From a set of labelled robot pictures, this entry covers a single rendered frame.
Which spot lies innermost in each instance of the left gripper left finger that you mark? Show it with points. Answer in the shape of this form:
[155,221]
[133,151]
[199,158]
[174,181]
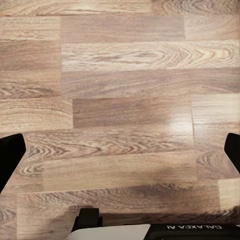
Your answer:
[12,150]

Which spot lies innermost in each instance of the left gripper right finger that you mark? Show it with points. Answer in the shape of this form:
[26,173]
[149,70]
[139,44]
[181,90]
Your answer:
[232,149]

